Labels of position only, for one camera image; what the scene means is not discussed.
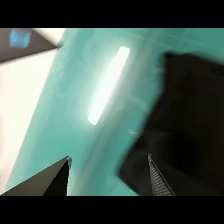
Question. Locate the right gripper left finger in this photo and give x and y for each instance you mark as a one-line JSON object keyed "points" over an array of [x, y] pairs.
{"points": [[50, 181]]}

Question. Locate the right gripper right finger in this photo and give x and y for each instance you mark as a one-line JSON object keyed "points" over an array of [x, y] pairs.
{"points": [[158, 181]]}

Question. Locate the black garment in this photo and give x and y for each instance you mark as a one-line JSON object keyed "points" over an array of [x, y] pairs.
{"points": [[190, 126]]}

